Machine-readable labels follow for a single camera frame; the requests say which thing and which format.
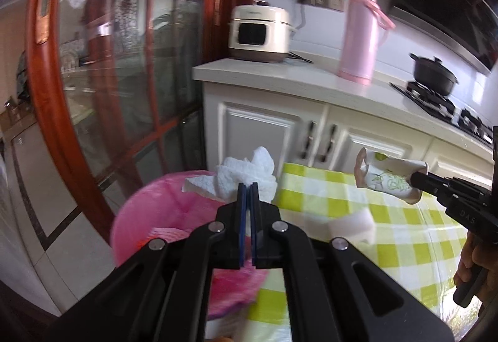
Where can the cream rice cooker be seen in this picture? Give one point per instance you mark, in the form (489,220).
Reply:
(272,34)

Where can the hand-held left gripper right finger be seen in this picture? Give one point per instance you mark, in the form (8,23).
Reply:
(253,240)

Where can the pink plastic bin bag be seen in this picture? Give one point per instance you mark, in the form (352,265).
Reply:
(163,209)

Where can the white tissue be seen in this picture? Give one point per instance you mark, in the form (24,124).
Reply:
(241,170)

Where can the red wooden glass door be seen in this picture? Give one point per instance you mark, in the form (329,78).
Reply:
(50,112)

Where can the white foam block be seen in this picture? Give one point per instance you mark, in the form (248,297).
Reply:
(350,227)

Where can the green checked tablecloth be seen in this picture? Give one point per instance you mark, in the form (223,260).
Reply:
(311,186)

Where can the pink thermos flask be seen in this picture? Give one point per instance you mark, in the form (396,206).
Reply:
(358,46)

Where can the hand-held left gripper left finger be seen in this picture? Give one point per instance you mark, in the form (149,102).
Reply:
(242,240)

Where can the black gas stove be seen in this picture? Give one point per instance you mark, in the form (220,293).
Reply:
(439,104)

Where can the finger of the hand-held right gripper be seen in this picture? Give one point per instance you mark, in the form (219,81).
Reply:
(435,186)

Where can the white kitchen cabinet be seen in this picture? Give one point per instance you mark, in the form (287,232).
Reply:
(264,131)

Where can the black cooking pot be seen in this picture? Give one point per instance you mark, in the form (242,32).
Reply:
(434,75)

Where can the crushed paper cup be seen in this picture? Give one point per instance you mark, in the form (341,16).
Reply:
(385,174)

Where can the person's right hand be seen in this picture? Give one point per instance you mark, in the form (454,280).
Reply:
(463,260)

